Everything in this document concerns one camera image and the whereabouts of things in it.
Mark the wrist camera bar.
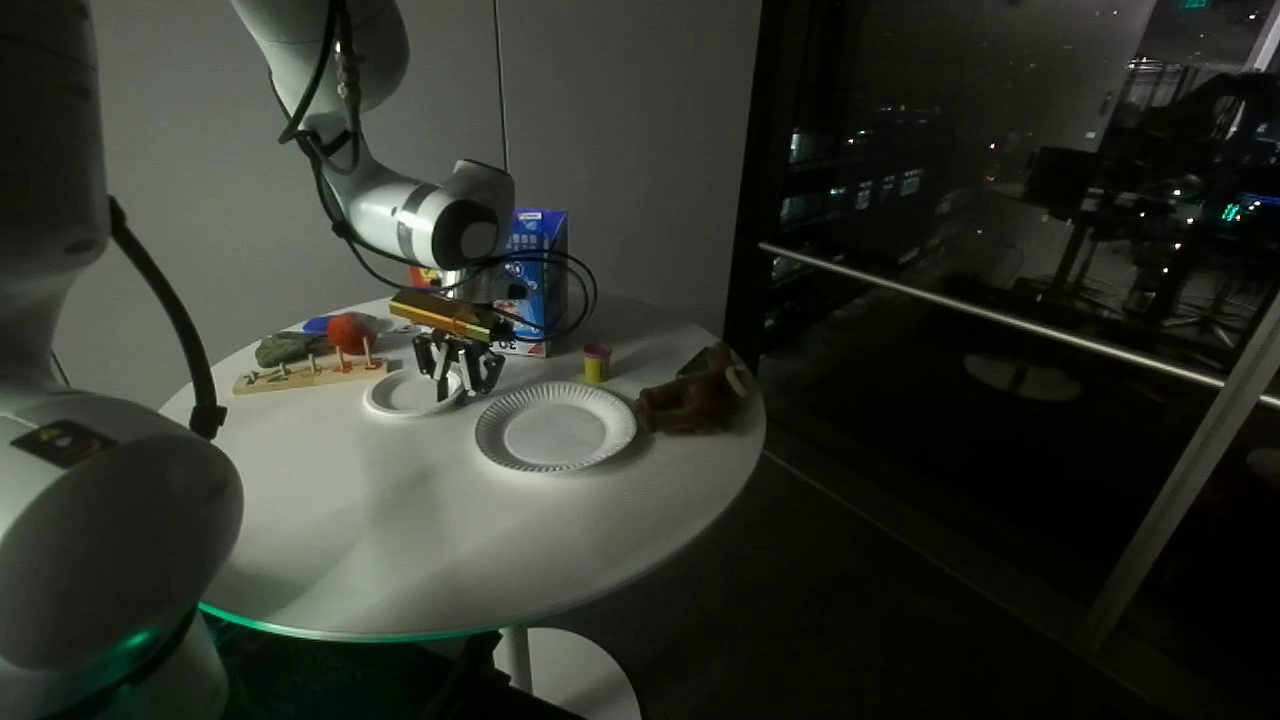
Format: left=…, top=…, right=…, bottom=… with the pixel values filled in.
left=389, top=293, right=506, bottom=342

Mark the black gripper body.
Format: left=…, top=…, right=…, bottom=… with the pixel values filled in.
left=408, top=287, right=503, bottom=388

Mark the large white fluted paper plate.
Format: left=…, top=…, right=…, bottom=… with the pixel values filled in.
left=474, top=384, right=635, bottom=473

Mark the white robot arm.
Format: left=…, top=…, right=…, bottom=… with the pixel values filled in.
left=232, top=0, right=514, bottom=305

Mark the small white paper plate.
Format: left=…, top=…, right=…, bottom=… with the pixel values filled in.
left=364, top=372, right=464, bottom=421

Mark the small yellow purple cup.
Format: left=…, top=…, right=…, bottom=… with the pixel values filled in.
left=578, top=343, right=612, bottom=384

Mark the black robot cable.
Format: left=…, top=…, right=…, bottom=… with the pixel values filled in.
left=102, top=197, right=232, bottom=444

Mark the dark green toy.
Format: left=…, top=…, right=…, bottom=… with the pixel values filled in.
left=255, top=331, right=312, bottom=368

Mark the white round table pedestal base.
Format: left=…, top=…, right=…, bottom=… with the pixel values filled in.
left=495, top=627, right=642, bottom=720

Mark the red toy ball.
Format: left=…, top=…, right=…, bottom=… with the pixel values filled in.
left=322, top=314, right=366, bottom=357

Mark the blue and white carton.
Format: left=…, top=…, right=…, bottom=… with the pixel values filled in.
left=495, top=210, right=568, bottom=357

